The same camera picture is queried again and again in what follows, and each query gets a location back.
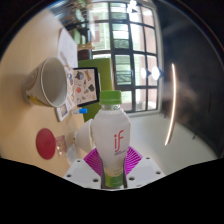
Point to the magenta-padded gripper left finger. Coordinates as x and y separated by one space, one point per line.
78 172

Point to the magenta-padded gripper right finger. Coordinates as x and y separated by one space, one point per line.
147 170

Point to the white green-capped drink bottle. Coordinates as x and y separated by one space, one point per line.
111 131

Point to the small white receipt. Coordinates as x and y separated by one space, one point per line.
71 154

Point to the flat round red coaster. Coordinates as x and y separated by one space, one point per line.
45 143

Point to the blue-capped white tube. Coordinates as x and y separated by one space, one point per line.
81 111

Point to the curved linear ceiling light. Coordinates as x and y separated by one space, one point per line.
171 103

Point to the colourful sticker sheet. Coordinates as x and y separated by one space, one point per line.
68 100

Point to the green upholstered bench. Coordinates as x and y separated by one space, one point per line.
103 73

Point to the white paper sheet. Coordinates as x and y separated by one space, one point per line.
68 48

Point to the group of wooden chairs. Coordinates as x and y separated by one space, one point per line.
77 36

